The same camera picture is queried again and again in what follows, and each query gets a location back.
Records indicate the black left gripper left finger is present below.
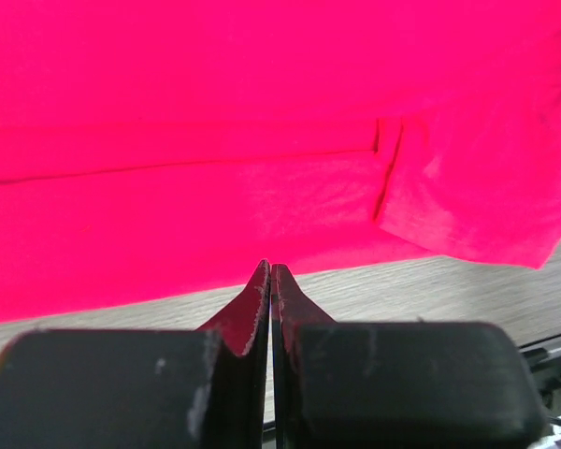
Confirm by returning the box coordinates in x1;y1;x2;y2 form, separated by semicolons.
0;261;269;448

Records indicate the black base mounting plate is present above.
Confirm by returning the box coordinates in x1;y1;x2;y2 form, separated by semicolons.
520;334;561;448

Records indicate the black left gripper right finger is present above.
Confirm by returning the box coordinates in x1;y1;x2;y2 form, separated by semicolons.
270;265;547;448

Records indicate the pink t-shirt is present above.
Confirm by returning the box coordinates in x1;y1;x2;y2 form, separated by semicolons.
0;1;561;323

